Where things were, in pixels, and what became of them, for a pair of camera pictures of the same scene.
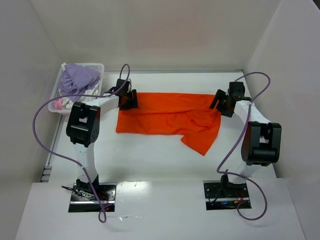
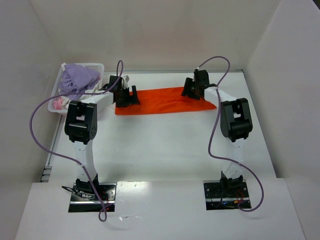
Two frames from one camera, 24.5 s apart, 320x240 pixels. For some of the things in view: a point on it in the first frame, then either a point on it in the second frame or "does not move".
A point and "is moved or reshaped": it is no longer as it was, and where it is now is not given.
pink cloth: [58, 104] does not move
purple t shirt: [75, 79] does not move
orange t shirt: [174, 113] is moved or reshaped
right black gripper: [220, 103] to [192, 88]
